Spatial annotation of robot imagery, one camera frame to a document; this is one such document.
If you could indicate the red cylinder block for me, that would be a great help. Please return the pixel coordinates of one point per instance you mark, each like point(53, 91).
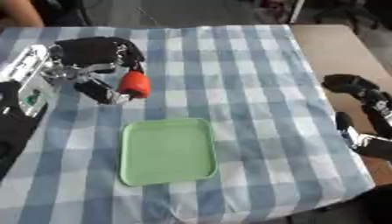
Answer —
point(135, 83)

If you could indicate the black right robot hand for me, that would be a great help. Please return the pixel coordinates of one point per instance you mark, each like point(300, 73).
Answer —
point(375, 105)

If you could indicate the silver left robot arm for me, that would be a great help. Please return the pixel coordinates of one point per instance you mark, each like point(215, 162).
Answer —
point(25, 75)

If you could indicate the black chair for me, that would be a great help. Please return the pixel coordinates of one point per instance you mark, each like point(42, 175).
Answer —
point(344, 10)

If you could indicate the person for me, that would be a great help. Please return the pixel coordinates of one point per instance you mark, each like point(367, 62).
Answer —
point(20, 13)

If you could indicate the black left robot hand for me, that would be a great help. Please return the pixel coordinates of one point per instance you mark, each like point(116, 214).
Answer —
point(92, 52)

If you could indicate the green plastic tray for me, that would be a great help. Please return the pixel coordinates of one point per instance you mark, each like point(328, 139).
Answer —
point(167, 151)

